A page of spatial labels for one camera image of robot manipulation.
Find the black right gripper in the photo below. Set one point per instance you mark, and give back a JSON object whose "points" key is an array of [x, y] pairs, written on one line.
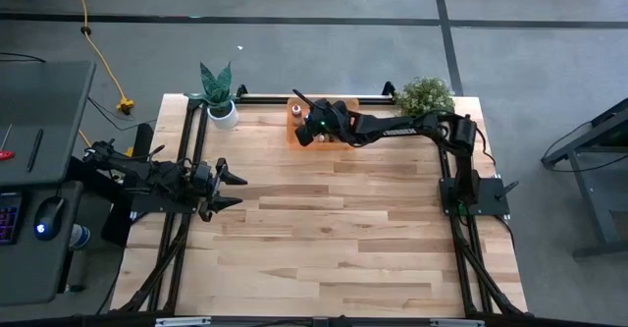
{"points": [[331, 118]]}

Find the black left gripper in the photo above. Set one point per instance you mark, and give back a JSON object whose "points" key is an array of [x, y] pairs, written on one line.
{"points": [[203, 189]]}

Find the large pink food coloring bottle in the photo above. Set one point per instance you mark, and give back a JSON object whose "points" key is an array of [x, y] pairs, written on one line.
{"points": [[297, 112]]}

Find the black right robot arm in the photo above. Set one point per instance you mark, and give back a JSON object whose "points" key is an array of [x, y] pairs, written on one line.
{"points": [[407, 128]]}

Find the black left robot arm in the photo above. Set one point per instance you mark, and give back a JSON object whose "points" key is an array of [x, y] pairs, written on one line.
{"points": [[147, 175]]}

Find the orange translucent plastic bin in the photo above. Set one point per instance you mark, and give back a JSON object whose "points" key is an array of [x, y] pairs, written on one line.
{"points": [[294, 140]]}

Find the snake plant in white pot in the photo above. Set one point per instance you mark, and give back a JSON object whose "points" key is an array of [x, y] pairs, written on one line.
{"points": [[223, 113]]}

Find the bushy plant in black pot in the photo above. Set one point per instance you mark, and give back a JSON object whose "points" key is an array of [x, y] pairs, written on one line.
{"points": [[424, 96]]}

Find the black computer mouse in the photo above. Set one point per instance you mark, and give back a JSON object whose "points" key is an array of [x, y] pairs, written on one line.
{"points": [[49, 214]]}

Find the black pen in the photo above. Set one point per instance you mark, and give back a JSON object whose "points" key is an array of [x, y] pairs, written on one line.
{"points": [[35, 150]]}

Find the dark grey desk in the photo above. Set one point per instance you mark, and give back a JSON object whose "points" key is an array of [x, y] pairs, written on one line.
{"points": [[49, 106]]}

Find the black keyboard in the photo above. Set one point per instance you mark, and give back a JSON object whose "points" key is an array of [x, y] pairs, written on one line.
{"points": [[10, 219]]}

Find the black metal cart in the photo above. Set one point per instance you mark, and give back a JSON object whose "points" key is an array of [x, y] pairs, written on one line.
{"points": [[589, 179]]}

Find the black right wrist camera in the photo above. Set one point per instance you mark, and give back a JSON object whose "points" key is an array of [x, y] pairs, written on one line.
{"points": [[305, 134]]}

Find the silver metal bracket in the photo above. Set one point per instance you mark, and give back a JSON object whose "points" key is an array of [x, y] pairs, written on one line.
{"points": [[182, 321], [457, 323]]}

